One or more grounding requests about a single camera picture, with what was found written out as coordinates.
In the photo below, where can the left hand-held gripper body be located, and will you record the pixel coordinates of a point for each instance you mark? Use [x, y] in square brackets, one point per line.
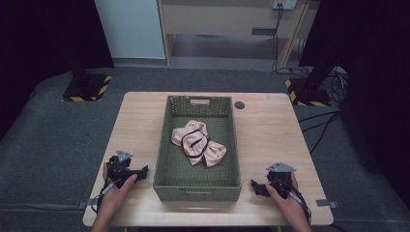
[117, 169]

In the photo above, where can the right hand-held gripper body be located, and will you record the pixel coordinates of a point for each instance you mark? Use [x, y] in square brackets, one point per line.
[279, 179]

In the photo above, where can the green woven basket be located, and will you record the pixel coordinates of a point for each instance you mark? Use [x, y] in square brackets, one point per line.
[180, 170]

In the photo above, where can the pink garment with black trim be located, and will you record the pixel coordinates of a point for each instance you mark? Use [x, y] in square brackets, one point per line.
[211, 151]

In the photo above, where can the person's right hand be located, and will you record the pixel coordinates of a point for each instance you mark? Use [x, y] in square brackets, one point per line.
[291, 208]

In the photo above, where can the person's left hand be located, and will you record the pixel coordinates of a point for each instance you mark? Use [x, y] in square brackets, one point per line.
[112, 201]

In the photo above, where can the grey tape strip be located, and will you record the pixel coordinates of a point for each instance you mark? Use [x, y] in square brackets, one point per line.
[85, 204]
[325, 203]

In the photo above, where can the dark round table grommet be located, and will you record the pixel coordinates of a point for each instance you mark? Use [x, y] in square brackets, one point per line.
[239, 105]

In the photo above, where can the black stand with hazard stripes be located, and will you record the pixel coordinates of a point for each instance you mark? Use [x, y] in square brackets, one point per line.
[87, 87]
[311, 93]

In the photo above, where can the black curtain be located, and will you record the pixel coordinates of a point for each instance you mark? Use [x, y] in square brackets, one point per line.
[377, 80]
[38, 48]

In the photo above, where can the white power strip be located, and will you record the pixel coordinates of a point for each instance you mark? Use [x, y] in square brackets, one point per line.
[285, 4]

